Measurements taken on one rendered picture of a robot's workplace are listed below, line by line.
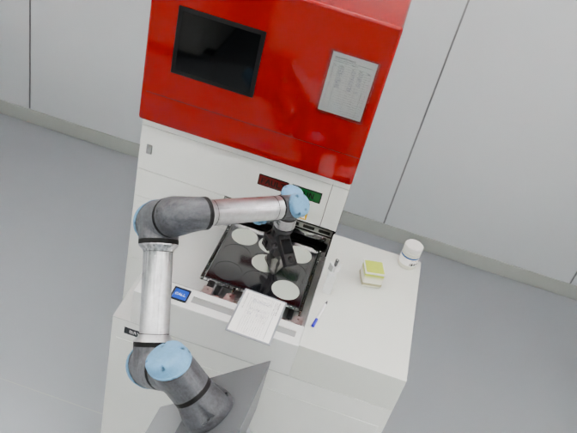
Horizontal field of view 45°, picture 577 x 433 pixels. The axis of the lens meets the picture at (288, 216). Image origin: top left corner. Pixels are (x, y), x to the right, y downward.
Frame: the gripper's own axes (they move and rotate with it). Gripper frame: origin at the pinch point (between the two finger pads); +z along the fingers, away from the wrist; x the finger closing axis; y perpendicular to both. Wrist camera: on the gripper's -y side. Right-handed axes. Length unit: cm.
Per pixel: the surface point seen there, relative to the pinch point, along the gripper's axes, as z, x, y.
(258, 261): 1.2, 1.9, 8.1
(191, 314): -3.1, 38.5, -12.8
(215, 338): 3.6, 31.6, -19.3
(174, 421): 9, 54, -41
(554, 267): 74, -230, 24
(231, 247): 1.4, 8.4, 18.0
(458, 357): 91, -134, -3
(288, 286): 1.3, -2.6, -6.8
